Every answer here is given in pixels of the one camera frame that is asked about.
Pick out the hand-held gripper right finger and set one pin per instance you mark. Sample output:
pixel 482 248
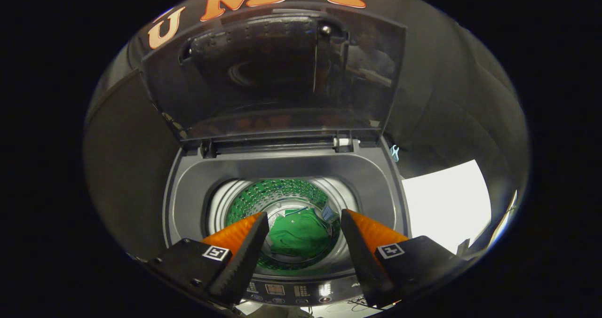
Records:
pixel 367 266

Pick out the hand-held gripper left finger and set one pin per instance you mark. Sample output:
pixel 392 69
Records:
pixel 242 266

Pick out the green polo shirt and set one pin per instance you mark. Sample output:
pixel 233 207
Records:
pixel 301 235

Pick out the grey top-load washing machine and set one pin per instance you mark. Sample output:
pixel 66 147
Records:
pixel 188 191

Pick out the transparent dark washing machine lid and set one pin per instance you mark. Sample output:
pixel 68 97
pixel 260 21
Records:
pixel 282 97

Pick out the white board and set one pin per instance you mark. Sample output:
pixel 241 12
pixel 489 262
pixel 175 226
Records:
pixel 447 205

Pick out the small light blue clip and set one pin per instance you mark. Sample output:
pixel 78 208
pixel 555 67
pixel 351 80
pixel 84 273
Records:
pixel 395 153

